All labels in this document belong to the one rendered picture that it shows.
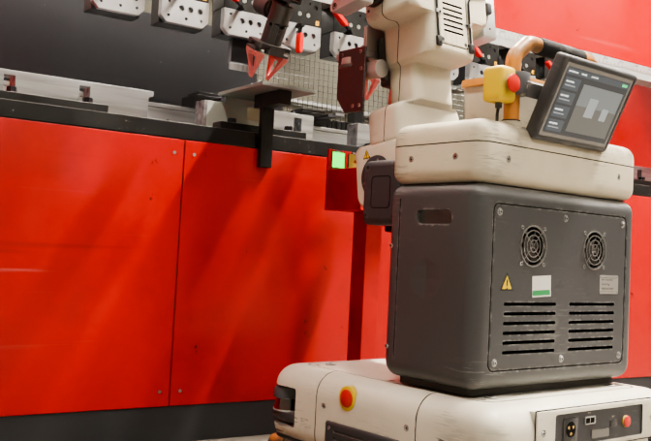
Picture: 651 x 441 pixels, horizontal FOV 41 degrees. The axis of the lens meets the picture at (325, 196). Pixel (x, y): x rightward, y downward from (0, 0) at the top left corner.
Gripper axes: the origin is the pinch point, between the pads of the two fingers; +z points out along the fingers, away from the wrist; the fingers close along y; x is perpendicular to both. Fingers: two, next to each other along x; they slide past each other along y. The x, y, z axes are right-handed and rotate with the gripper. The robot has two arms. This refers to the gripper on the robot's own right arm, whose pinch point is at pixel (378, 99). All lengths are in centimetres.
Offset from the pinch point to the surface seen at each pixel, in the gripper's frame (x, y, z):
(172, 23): -38, 51, -1
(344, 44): -33.9, -8.2, -7.7
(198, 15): -38, 44, -5
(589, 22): -38, -129, -39
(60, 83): -30, 82, 20
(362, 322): 33, 5, 57
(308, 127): -23.2, 2.8, 19.0
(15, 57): -84, 77, 31
